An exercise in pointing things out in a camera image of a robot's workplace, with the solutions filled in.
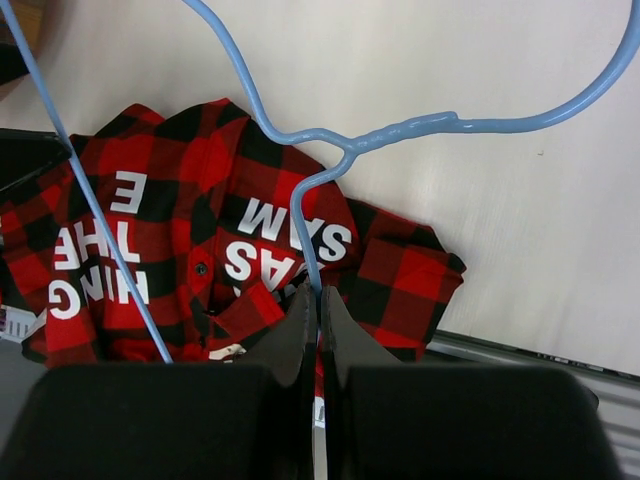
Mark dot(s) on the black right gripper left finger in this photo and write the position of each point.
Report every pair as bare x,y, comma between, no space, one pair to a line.
284,445

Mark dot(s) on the white slotted cable duct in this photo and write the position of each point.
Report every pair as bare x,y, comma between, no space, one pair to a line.
18,324

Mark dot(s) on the red black plaid shirt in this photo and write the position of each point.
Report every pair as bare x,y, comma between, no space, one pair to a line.
225,235

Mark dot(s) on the light blue hanger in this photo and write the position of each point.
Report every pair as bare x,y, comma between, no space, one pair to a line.
300,145

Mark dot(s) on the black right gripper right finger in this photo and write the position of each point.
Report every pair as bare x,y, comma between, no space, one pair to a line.
344,346

